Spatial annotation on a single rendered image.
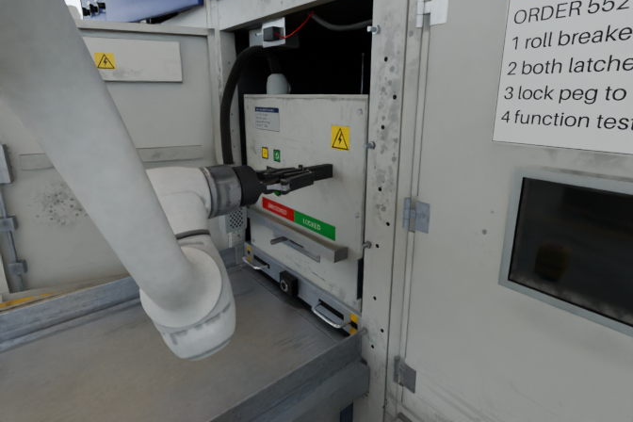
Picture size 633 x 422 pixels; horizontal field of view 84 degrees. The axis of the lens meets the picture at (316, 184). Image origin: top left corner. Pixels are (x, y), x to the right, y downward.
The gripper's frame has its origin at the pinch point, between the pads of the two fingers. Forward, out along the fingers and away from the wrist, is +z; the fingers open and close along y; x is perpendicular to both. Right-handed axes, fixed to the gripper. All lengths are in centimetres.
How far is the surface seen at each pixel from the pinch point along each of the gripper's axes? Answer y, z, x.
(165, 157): -53, -16, -2
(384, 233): 19.0, -0.2, -8.0
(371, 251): 15.8, 0.2, -13.0
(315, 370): 13.9, -12.3, -34.3
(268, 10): -17.5, -0.1, 34.8
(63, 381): -19, -49, -38
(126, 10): -96, -11, 46
